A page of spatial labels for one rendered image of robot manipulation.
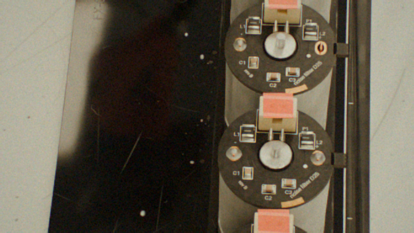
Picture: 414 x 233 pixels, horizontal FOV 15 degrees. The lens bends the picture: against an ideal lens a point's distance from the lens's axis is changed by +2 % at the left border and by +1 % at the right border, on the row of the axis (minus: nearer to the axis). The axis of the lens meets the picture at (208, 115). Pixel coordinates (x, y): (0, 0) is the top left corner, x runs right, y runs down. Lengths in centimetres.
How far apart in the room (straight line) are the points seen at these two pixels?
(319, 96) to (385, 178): 6
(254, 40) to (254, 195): 4
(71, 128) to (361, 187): 10
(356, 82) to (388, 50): 8
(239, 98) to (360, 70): 3
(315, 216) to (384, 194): 6
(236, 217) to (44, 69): 10
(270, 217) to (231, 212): 2
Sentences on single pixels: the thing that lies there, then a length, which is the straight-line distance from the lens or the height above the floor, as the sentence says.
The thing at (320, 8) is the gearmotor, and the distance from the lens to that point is 38.
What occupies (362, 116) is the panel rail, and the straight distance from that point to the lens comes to 35.
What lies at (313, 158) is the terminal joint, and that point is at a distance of 34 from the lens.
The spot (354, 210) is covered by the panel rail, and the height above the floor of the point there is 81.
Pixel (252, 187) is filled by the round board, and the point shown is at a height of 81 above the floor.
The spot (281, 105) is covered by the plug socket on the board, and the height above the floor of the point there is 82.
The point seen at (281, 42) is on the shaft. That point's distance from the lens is 36.
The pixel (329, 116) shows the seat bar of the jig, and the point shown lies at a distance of 40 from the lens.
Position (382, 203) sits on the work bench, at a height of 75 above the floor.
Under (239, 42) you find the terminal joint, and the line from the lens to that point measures 36.
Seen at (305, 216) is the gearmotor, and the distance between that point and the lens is 35.
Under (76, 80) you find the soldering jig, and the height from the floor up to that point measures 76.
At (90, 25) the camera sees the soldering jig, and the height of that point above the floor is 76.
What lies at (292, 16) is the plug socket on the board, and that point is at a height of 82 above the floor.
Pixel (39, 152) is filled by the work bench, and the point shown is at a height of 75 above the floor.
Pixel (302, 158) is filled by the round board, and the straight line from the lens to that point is 34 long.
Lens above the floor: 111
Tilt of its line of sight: 60 degrees down
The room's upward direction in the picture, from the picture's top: straight up
